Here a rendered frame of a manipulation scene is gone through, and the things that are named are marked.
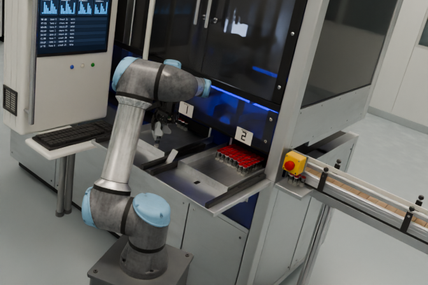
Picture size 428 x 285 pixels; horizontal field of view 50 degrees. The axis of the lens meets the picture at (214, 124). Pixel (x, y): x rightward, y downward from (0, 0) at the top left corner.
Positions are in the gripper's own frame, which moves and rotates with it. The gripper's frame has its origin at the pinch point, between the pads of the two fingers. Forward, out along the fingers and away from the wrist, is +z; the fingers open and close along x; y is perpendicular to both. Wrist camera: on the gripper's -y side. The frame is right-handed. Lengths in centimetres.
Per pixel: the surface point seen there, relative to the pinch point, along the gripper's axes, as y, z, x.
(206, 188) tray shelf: 37.0, 5.5, -8.8
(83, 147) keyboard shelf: -27.7, 13.3, -17.5
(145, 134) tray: -11.7, 5.0, 5.1
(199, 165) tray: 23.2, 5.0, 3.3
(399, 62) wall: -29, 8, 480
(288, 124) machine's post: 51, -22, 20
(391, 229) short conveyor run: 99, 6, 31
